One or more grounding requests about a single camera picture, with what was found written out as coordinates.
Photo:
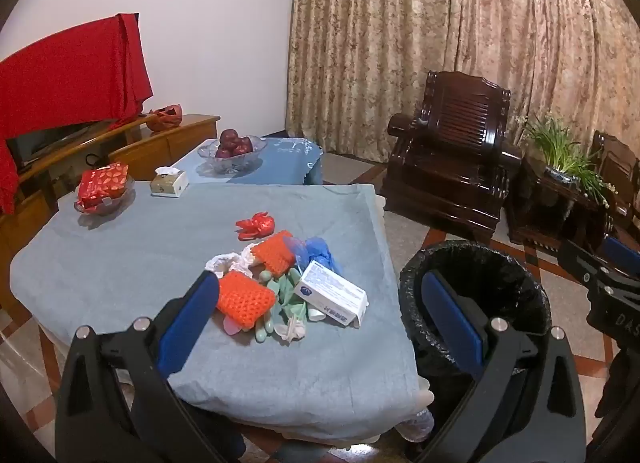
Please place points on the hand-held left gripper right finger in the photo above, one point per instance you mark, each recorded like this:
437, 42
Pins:
450, 318

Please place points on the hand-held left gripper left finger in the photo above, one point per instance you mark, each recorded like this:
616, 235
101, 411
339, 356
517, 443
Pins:
187, 323

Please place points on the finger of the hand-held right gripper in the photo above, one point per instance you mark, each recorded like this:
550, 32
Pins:
580, 263
620, 253

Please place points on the orange foam net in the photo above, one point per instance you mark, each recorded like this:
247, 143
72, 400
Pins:
274, 251
245, 300

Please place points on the black bagged trash bin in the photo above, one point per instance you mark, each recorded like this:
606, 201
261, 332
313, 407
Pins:
500, 268

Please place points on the white medicine box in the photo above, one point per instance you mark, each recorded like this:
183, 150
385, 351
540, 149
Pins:
330, 293

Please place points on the blue plastic glove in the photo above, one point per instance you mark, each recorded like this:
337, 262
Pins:
317, 249

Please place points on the pink plastic piece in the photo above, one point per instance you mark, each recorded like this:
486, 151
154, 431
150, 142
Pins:
231, 327

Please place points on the dark wooden side table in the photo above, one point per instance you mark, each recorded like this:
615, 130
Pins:
545, 213

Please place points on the dark wooden armchair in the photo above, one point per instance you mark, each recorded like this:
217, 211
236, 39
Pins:
620, 168
450, 158

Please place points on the cream latex glove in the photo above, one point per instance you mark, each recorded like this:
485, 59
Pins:
292, 330

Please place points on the potted green plant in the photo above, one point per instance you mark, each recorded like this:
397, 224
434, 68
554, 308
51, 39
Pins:
562, 153

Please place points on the clear plastic bottle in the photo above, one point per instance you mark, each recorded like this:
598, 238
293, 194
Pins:
419, 425

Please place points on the knotted red plastic bag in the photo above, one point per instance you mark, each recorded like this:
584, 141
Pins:
257, 224

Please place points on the white tissue box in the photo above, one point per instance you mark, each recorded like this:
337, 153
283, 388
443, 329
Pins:
170, 184

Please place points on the glass dish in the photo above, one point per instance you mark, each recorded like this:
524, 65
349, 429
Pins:
107, 205

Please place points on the glass fruit bowl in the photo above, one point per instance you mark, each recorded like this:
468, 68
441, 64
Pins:
235, 163

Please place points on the wooden television cabinet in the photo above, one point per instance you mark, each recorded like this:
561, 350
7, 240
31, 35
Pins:
145, 148

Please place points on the large red apple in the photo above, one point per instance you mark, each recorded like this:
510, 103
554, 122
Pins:
229, 136

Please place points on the light blue tablecloth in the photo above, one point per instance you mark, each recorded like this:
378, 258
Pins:
285, 158

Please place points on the crumpled red plastic bag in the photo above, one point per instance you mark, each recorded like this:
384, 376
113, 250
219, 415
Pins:
165, 117

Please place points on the black television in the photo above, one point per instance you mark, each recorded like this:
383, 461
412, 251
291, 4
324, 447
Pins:
45, 140

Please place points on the red cloth cover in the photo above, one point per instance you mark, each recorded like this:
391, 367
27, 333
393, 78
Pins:
65, 73

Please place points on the beige floral curtain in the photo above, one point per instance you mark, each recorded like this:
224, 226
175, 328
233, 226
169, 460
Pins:
425, 8

